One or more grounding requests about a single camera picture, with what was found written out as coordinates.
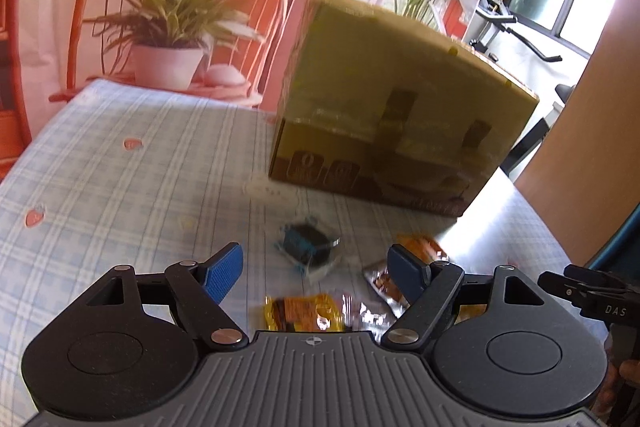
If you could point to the orange snack packet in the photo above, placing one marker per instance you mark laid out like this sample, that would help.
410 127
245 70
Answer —
422 247

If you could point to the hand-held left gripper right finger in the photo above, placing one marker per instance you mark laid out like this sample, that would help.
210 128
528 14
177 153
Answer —
402 269

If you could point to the black exercise bike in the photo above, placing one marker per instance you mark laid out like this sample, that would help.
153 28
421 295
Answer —
562 92

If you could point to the clear packet with dark biscuit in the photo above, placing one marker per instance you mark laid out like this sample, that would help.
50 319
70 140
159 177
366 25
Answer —
307 247

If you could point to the taped cardboard box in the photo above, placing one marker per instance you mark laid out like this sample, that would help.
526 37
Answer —
400 107

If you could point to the wooden door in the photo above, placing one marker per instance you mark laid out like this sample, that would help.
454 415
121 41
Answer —
590 132

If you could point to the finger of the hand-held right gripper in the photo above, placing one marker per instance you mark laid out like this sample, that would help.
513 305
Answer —
565 287

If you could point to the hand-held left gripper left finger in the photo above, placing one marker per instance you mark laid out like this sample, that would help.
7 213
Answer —
222 272

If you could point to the silver snack packet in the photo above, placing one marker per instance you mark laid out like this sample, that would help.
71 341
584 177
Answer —
382 284

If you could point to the person's right hand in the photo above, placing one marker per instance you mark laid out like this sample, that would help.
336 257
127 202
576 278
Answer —
631 372

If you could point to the yellow snack packet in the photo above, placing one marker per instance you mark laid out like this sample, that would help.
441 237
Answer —
305 312
472 313

